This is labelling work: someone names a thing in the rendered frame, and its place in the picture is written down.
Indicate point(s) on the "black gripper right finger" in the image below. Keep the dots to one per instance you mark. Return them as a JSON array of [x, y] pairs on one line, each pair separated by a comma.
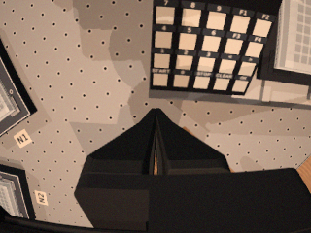
[[178, 152]]

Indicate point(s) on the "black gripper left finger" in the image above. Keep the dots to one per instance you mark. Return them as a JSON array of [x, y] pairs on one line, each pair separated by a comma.
[[134, 150]]

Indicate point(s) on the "white microplate with grid of square wells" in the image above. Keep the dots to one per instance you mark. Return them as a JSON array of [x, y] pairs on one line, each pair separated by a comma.
[[6, 104], [8, 198], [294, 24]]

